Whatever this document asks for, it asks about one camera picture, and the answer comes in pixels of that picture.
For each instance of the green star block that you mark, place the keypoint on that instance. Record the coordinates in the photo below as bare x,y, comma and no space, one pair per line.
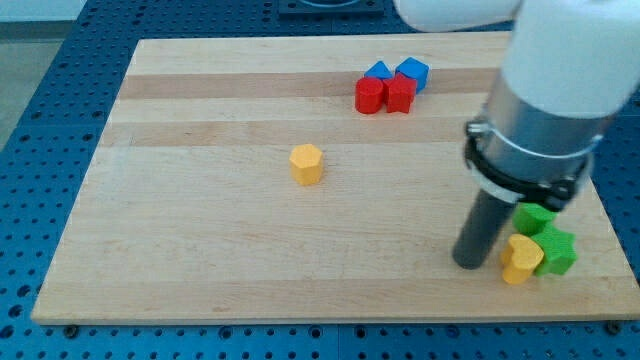
559,252

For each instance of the blue triangle block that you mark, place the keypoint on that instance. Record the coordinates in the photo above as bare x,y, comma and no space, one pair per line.
379,70

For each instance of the wooden board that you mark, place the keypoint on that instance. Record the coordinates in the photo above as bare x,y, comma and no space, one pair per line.
188,213

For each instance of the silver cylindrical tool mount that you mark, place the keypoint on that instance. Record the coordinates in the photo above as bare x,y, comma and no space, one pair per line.
519,153

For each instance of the red cylinder block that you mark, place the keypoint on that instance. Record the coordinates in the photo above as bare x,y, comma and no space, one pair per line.
368,95

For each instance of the green circle block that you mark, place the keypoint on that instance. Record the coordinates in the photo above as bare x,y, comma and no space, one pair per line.
530,218

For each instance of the blue cube block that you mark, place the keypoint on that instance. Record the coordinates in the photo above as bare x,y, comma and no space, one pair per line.
415,69

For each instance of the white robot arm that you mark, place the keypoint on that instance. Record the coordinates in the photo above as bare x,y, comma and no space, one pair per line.
569,67

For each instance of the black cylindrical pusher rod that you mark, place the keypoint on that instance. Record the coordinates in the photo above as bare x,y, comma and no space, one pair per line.
479,233

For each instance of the red star block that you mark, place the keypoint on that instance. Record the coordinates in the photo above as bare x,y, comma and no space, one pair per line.
399,93

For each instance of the yellow heart block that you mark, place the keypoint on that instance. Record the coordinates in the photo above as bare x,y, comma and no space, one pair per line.
520,257

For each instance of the yellow hexagon block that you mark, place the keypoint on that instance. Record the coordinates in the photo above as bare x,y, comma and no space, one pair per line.
306,164

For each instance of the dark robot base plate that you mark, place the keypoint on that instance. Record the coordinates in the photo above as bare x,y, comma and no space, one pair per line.
296,8

